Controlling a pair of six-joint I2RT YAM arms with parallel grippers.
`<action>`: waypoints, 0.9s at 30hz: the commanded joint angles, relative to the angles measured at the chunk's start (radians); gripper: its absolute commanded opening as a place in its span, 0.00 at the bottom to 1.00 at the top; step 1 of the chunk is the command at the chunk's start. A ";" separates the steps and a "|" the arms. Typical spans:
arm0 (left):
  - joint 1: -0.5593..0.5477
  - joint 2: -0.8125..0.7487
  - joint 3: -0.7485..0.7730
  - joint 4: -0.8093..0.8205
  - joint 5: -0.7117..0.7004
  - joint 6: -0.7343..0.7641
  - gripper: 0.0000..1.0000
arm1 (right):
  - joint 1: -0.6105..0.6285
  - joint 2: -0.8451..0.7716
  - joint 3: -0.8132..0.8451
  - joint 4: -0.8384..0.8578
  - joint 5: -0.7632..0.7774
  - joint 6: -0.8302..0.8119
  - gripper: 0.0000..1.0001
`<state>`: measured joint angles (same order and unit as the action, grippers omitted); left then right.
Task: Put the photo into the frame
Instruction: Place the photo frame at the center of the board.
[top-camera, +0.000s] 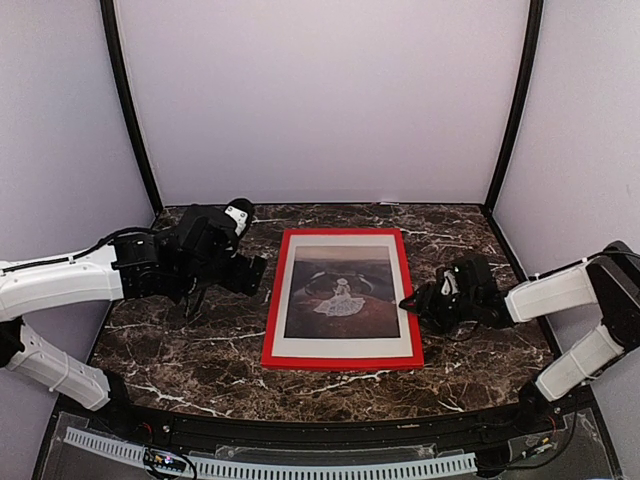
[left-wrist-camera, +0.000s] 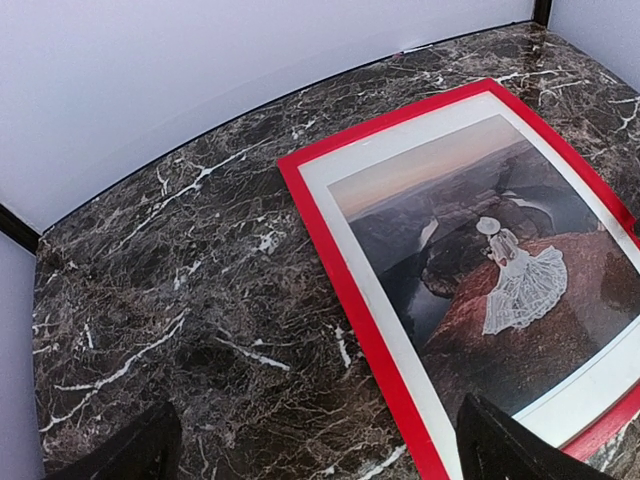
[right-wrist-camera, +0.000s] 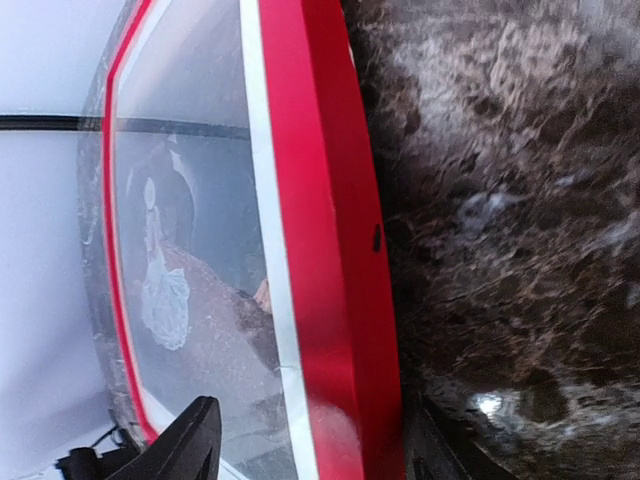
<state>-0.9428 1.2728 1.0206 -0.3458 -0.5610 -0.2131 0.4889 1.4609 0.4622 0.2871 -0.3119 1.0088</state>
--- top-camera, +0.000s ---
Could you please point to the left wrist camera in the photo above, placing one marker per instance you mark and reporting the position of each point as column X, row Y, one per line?
column 209, row 232

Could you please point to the black enclosure post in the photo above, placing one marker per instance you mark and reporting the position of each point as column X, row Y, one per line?
column 521, row 89
column 128, row 109

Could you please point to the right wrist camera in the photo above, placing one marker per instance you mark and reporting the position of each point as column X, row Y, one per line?
column 468, row 276

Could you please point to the red wooden picture frame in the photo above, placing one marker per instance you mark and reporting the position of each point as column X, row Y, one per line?
column 342, row 362

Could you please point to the canyon photo print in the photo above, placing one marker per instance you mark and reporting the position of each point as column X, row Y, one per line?
column 342, row 292

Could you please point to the white slotted cable duct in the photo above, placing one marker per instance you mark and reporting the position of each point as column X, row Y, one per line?
column 255, row 463

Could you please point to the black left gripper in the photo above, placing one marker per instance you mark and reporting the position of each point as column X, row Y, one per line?
column 236, row 282

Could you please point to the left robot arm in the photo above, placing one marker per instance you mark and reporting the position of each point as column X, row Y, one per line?
column 128, row 264

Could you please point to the black left enclosure post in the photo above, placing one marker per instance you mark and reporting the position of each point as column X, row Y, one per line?
column 128, row 109

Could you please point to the white photo mat board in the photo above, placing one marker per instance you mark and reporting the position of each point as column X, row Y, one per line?
column 342, row 347

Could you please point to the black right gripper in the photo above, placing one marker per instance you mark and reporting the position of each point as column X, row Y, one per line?
column 427, row 301

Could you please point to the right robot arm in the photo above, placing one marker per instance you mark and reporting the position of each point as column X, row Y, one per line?
column 604, row 286

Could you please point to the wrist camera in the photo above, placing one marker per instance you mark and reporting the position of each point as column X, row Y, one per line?
column 209, row 232
column 468, row 276

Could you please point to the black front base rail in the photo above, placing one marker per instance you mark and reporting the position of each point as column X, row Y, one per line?
column 188, row 432

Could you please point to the black right enclosure post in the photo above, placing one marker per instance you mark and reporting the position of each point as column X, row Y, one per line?
column 521, row 89

